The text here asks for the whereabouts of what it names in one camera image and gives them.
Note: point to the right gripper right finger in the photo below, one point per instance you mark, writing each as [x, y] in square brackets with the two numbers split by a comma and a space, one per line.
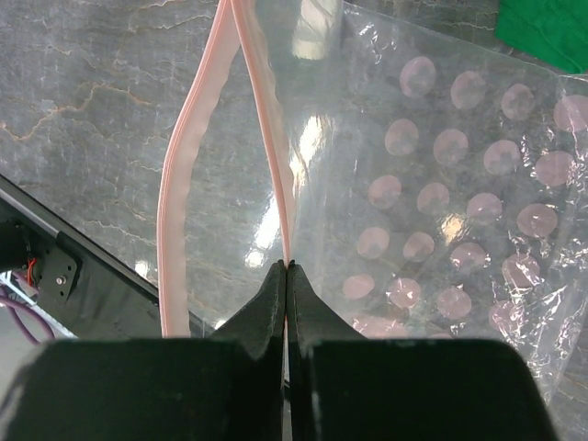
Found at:
[309, 321]

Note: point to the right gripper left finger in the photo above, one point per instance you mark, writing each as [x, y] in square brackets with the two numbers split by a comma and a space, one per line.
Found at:
[258, 329]

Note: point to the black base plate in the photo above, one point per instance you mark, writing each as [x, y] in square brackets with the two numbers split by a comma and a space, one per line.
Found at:
[81, 285]

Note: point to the green t-shirt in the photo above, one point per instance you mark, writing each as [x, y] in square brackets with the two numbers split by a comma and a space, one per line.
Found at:
[553, 31]

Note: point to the clear zip top bag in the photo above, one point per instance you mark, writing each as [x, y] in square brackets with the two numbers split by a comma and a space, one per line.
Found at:
[427, 186]

